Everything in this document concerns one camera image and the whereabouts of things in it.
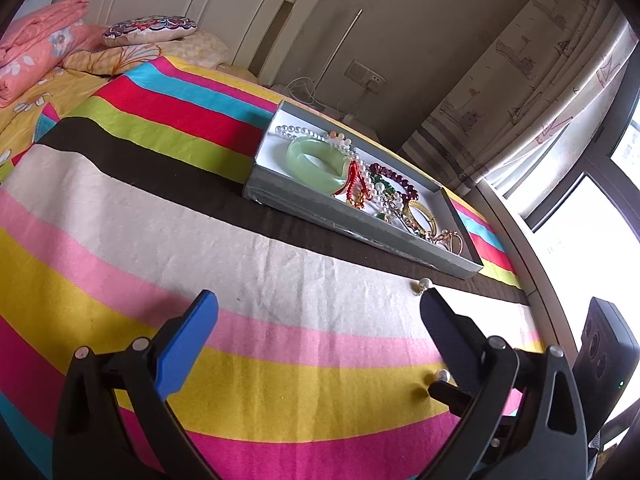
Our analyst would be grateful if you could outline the green jade bangle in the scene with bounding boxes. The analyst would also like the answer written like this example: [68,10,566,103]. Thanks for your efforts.
[286,136,348,197]

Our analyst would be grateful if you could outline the dark red bead bracelet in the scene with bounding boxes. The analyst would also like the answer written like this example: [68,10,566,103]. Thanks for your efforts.
[369,162,420,206]

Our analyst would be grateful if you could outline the grey cardboard tray box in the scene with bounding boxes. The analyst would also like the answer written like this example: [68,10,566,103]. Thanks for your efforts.
[242,100,485,281]

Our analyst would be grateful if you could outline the white bed headboard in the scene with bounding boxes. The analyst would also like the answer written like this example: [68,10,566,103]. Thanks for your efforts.
[65,0,333,88]

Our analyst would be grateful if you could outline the white nightstand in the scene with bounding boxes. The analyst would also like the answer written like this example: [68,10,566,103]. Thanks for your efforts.
[320,105,401,153]

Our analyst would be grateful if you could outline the multicolour bead bracelet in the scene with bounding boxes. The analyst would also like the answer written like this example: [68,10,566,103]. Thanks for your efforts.
[322,130,356,153]

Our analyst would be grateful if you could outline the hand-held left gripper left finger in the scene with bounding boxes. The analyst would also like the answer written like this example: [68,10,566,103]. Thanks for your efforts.
[52,289,221,480]

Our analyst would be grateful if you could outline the gold bangle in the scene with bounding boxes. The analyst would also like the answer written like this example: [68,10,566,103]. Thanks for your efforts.
[400,200,438,241]

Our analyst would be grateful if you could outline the red cord bracelet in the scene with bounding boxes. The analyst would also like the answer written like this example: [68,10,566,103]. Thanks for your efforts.
[337,160,368,208]

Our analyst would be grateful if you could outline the striped colourful blanket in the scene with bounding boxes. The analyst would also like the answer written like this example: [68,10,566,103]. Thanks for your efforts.
[0,55,546,480]

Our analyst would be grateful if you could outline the window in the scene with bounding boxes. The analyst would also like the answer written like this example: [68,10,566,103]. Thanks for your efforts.
[495,25,640,321]

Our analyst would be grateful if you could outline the white cable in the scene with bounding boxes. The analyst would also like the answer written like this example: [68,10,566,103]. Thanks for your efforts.
[285,77,326,111]

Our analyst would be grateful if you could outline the gold hoop earrings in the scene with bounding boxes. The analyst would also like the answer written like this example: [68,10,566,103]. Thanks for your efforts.
[432,230,466,256]

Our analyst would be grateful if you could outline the patterned curtain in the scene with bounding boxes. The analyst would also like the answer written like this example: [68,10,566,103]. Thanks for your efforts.
[400,0,640,196]

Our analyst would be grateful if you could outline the clear bead bracelet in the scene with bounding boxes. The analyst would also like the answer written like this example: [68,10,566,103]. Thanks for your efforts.
[275,124,326,143]

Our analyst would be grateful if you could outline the plain yellow pillow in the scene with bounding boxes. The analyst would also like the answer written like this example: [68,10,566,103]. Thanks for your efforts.
[212,62,258,83]

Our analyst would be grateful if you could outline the yellow floral bed sheet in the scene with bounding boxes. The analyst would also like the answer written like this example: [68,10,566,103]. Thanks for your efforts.
[0,67,108,183]

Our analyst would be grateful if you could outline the pink floral quilt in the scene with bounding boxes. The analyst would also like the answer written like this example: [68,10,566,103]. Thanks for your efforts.
[0,0,108,108]

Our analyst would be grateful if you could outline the slim white desk lamp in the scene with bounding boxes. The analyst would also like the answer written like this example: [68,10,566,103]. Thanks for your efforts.
[312,9,363,106]

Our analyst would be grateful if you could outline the green bead bracelet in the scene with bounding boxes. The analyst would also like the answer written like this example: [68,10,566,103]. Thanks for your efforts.
[372,174,403,222]

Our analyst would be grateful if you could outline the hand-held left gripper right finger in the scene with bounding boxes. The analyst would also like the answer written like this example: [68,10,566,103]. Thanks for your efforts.
[415,287,588,480]

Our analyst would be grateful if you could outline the white pearl necklace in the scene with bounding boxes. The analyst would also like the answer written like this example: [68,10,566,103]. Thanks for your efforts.
[357,160,406,216]

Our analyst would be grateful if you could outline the wall socket panel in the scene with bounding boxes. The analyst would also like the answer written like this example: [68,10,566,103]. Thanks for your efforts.
[346,60,388,93]

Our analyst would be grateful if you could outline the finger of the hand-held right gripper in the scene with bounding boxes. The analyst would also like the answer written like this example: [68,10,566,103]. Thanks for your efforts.
[427,381,476,417]

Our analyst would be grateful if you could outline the embroidered round cushion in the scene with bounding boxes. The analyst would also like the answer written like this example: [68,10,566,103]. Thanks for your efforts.
[102,16,197,45]

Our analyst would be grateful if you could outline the pale yellow floral pillow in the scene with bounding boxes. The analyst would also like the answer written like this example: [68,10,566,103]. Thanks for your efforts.
[62,31,231,76]

